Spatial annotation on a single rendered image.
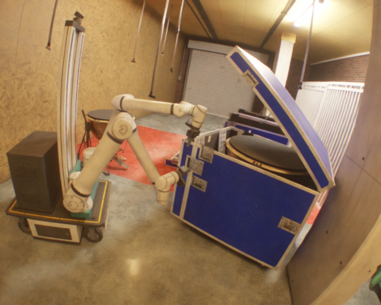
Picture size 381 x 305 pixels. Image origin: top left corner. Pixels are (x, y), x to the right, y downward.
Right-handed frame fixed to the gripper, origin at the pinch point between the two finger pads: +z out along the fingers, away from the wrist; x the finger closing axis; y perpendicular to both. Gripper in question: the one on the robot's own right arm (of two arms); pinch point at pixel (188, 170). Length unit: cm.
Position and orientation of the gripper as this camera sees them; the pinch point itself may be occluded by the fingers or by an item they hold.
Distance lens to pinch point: 163.1
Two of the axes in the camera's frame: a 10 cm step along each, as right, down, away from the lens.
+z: 5.6, -2.0, 8.0
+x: -5.0, 6.9, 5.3
